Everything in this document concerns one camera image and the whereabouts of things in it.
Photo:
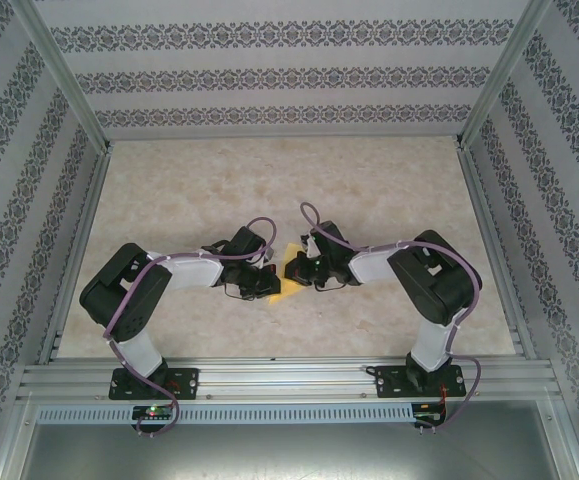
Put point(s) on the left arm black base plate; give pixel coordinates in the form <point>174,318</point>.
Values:
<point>189,382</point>

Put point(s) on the aluminium frame post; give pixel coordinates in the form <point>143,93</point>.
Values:
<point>504,70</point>
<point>64,70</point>

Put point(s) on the aluminium frame beam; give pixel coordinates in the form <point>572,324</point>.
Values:
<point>9,450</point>
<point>571,450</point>

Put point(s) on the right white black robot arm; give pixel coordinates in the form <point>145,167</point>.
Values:
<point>376,265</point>

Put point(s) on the aluminium floor rail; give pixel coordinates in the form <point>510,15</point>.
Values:
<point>495,250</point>
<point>78,250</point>

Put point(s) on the aluminium mounting rail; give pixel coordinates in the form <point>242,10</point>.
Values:
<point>289,380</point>

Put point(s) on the yellow paper sheet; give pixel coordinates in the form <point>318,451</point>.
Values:
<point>285,290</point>

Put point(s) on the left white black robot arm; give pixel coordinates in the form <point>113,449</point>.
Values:
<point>189,270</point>

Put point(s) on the grey metal sheet panel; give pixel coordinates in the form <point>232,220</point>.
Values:
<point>289,452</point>

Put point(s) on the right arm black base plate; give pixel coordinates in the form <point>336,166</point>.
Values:
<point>391,382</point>

